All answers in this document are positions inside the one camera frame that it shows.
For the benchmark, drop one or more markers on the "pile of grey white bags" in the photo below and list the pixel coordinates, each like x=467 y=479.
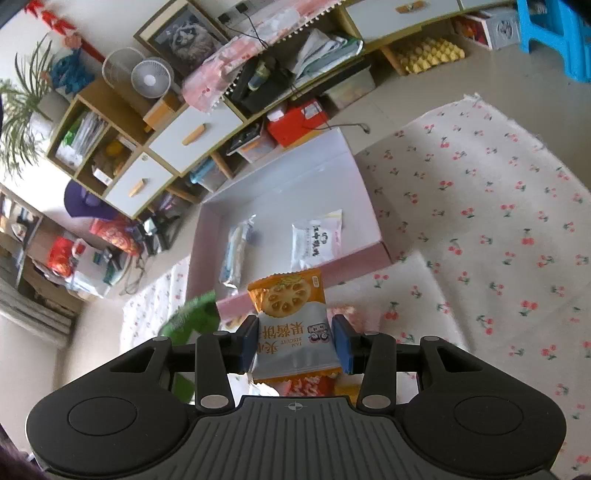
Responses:
x=323 y=55

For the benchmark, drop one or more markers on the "red orange snack packet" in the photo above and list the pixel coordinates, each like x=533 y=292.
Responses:
x=302 y=386

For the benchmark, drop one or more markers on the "red printed bag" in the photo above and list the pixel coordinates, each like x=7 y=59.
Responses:
x=115 y=235

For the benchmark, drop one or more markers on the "green snack packet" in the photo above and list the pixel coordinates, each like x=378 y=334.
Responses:
x=194 y=314

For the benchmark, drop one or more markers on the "white snack packet black print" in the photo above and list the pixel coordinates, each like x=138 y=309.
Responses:
x=314 y=242

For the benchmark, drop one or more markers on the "red cardboard box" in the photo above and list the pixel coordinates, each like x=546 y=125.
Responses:
x=295 y=124

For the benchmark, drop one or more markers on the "stack of papers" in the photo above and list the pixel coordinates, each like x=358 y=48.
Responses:
x=83 y=138

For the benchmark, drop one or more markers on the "low wooden cabinet white drawers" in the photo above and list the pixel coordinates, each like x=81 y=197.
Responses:
x=392 y=14

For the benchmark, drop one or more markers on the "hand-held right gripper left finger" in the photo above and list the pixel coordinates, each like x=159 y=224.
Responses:
x=247 y=345

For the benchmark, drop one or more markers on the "black storage box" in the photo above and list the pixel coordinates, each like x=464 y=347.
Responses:
x=258 y=92

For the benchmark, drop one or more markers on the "cherry print white blanket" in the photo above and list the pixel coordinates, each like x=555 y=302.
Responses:
x=485 y=230

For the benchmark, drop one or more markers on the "white printed cardboard box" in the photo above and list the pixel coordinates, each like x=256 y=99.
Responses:
x=498 y=27

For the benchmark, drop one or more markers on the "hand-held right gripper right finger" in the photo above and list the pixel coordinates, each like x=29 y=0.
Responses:
x=344 y=347

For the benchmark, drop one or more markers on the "clear storage bin orange contents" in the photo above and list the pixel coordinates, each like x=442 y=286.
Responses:
x=256 y=145

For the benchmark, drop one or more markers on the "framed raccoon picture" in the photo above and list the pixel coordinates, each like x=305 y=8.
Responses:
x=189 y=37

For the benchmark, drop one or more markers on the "large clear storage bin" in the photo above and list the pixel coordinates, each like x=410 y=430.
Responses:
x=351 y=90

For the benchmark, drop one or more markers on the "purple cap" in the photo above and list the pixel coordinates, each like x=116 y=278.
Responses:
x=83 y=203

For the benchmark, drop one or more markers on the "clear bin blue lid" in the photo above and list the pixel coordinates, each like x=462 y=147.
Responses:
x=207 y=177

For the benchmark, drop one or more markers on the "green potted plant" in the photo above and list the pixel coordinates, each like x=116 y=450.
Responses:
x=21 y=115

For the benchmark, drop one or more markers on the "black tripod device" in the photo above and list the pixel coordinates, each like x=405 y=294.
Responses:
x=157 y=233

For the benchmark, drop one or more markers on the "pink cardboard box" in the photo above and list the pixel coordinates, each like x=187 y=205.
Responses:
x=277 y=194

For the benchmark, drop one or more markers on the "wooden shelf cabinet white drawer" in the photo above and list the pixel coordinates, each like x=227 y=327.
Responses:
x=134 y=184

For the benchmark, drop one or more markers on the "small orange cardboard box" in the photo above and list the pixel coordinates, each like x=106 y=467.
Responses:
x=159 y=115

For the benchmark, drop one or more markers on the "yellow egg tray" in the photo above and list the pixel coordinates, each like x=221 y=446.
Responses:
x=429 y=55

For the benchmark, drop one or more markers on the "wall power socket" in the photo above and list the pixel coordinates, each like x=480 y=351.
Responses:
x=233 y=14

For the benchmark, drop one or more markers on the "pink patterned cloth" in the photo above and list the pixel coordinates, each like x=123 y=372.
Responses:
x=207 y=78

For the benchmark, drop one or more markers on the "blue clear snack packet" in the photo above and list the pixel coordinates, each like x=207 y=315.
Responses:
x=233 y=258

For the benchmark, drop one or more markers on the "red gift bag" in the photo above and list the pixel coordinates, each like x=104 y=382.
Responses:
x=62 y=258

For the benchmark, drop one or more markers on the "red hanging decoration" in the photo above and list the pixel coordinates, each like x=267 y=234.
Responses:
x=60 y=23

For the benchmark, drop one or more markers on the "blue plastic stool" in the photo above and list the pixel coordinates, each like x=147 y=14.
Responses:
x=554 y=37

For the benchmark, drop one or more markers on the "orange biscuit packet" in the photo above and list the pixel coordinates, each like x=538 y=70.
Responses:
x=291 y=318

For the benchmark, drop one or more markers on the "blue paper decoration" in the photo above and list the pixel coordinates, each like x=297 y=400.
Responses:
x=69 y=74

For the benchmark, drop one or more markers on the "white shelf rack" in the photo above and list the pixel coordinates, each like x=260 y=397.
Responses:
x=27 y=240

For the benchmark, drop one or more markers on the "white desk fan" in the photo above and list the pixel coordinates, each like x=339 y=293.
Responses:
x=151 y=78

